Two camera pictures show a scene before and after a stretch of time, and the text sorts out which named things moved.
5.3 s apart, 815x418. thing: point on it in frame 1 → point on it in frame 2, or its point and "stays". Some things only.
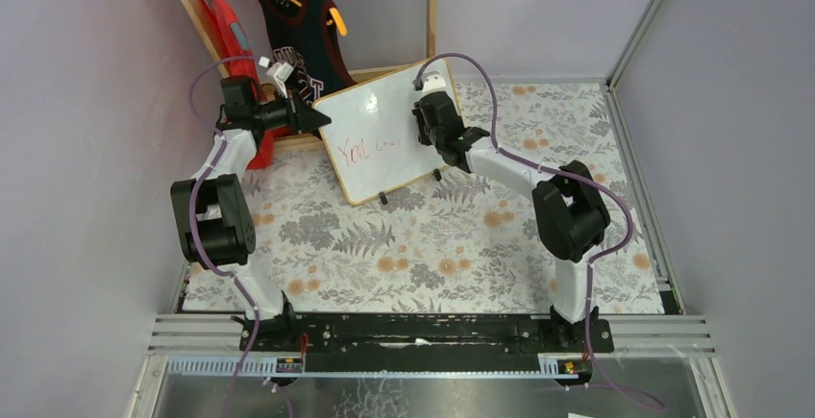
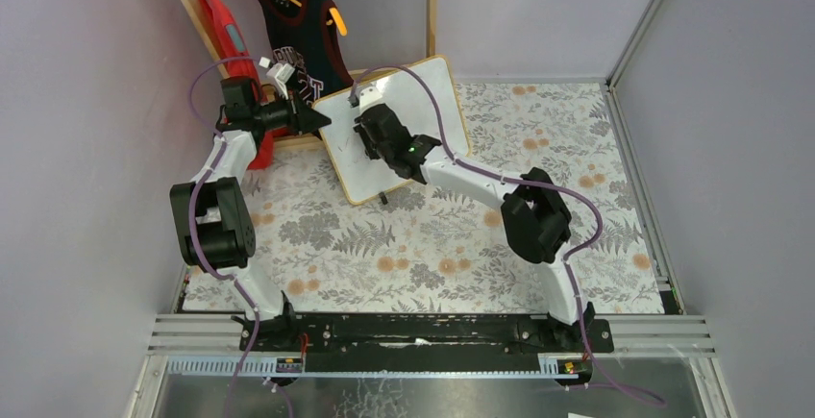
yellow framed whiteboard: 373,135 stays
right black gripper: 432,110 → 370,131
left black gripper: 291,114 stays
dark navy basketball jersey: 304,28 stays
